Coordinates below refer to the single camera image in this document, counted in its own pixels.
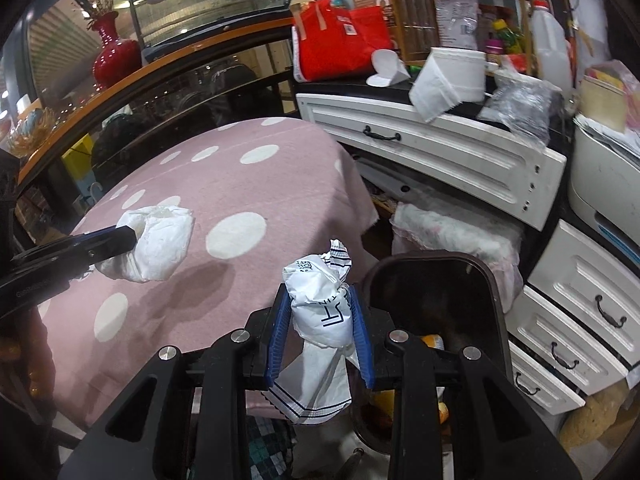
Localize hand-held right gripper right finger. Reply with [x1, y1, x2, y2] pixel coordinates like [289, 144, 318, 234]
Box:
[349, 284, 583, 480]

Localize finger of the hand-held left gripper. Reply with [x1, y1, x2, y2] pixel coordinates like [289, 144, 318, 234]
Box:
[12, 226, 139, 273]

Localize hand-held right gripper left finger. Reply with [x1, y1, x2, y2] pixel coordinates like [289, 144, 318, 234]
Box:
[60, 285, 293, 480]

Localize white printed paper bag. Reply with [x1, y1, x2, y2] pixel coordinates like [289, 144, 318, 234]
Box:
[265, 239, 368, 426]

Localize large white tissue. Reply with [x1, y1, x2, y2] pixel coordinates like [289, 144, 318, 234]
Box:
[95, 204, 196, 283]

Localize dark plastic trash bin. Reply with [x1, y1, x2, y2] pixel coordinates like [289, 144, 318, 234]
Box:
[350, 250, 516, 453]

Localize chequered cloth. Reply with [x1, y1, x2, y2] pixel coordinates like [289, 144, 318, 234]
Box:
[245, 412, 301, 480]

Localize gold glass bowl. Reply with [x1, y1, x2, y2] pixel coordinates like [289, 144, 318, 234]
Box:
[5, 105, 58, 158]

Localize pink polka dot tablecloth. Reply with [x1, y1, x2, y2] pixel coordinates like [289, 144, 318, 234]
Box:
[37, 117, 381, 421]

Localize red ceramic vase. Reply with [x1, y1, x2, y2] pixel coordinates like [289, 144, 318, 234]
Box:
[91, 10, 142, 92]

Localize wooden counter ledge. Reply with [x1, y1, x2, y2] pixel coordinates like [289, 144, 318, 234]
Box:
[15, 17, 301, 196]

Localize white long drawer cabinet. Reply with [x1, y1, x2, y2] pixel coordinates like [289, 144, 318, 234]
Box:
[294, 77, 568, 232]

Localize brown paper scraps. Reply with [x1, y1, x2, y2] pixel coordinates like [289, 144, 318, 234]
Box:
[559, 385, 638, 453]

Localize glass display case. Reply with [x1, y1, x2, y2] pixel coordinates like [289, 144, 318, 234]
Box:
[122, 0, 306, 51]

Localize white plastic scoop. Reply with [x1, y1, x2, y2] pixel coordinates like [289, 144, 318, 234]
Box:
[366, 49, 412, 87]

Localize white toilet paper roll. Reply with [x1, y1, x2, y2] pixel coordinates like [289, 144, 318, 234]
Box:
[409, 47, 487, 123]

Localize clear plastic bag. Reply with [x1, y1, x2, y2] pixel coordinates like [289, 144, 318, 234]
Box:
[477, 77, 563, 148]

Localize white printer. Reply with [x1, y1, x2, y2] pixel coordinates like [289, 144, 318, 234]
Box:
[567, 115, 640, 248]

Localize red tote bag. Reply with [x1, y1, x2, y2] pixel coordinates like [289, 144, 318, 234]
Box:
[291, 0, 393, 83]

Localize cream tape roll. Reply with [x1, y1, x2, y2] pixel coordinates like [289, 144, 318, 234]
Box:
[580, 75, 628, 131]

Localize white printed packet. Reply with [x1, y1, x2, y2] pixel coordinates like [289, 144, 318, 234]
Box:
[432, 0, 482, 51]

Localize yellow green bottle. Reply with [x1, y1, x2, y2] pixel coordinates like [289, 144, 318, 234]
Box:
[490, 19, 526, 56]

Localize white plastic jug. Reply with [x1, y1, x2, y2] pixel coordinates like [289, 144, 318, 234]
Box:
[530, 0, 573, 96]

